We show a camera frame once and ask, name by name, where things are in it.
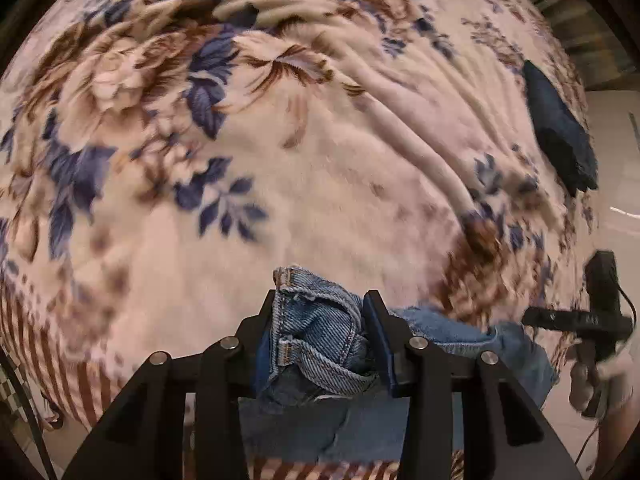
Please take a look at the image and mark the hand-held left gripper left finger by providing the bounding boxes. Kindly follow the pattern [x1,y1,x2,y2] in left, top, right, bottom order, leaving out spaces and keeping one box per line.
[62,289,276,480]

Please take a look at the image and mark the checkered cloth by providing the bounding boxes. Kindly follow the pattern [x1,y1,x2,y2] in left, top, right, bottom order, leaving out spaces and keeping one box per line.
[0,355,32,433]

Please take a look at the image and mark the floral plush blanket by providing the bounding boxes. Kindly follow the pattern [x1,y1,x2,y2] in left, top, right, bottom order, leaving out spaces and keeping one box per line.
[0,0,603,480]

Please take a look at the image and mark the dark blue cloth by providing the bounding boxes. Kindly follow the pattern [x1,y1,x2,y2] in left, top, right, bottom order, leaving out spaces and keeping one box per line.
[522,60,599,197]

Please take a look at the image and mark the blue denim pants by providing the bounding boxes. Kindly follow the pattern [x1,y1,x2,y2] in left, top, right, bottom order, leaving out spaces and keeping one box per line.
[237,266,559,464]

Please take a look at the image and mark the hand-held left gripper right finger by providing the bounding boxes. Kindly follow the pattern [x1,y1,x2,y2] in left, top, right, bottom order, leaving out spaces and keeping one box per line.
[362,289,583,480]

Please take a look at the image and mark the person's right hand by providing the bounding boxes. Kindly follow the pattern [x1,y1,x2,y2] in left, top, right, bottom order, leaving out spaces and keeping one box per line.
[569,347,632,419]

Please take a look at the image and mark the black cable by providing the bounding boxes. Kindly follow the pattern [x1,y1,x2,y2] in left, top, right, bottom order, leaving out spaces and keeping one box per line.
[0,347,57,480]

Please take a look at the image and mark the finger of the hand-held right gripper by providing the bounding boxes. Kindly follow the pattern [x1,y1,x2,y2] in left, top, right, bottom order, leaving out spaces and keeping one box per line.
[521,307,593,332]

